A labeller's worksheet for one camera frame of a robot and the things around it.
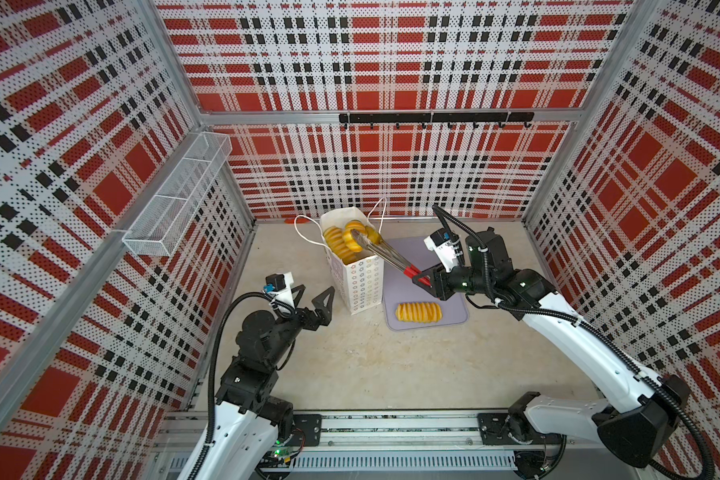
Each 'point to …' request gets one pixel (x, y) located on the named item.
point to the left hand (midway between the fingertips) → (320, 293)
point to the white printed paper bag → (360, 283)
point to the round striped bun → (355, 224)
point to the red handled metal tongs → (390, 255)
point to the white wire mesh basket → (159, 230)
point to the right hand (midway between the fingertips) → (419, 281)
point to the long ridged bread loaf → (334, 237)
